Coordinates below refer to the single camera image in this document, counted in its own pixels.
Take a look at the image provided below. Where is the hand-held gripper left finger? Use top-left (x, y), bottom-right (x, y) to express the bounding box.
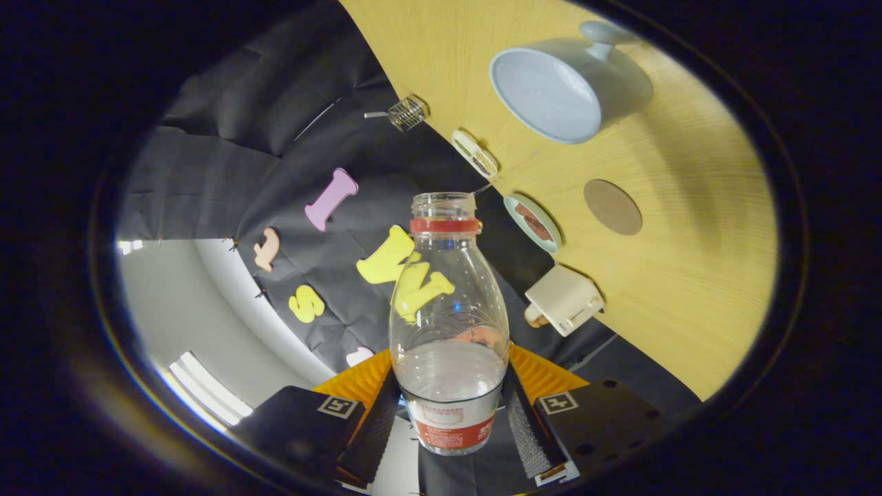
top-left (238, 348), bottom-right (402, 487)

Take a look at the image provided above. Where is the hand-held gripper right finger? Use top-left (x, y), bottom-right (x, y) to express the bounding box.
top-left (501, 342), bottom-right (666, 487)

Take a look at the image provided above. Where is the clear juice bottle red label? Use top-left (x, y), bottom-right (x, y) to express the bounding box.
top-left (389, 192), bottom-right (511, 455)

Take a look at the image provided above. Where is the round brown coaster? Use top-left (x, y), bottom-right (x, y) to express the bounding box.
top-left (584, 179), bottom-right (644, 236)

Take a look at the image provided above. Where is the white cup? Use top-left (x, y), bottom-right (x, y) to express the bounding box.
top-left (489, 21), bottom-right (654, 145)

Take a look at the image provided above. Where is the white toaster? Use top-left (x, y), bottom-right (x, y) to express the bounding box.
top-left (525, 265), bottom-right (606, 338)

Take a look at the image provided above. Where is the large ceiling light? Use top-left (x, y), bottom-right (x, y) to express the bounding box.
top-left (169, 351), bottom-right (254, 426)

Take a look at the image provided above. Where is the pale green plate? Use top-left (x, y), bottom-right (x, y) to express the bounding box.
top-left (503, 195), bottom-right (562, 254)

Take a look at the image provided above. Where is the wooden table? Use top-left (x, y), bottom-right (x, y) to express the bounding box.
top-left (339, 0), bottom-right (779, 402)

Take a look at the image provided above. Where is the white divided dish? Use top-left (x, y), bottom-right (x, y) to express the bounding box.
top-left (451, 130), bottom-right (500, 180)

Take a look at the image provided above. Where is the wire mesh holder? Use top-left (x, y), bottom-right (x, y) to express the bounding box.
top-left (387, 95), bottom-right (431, 133)

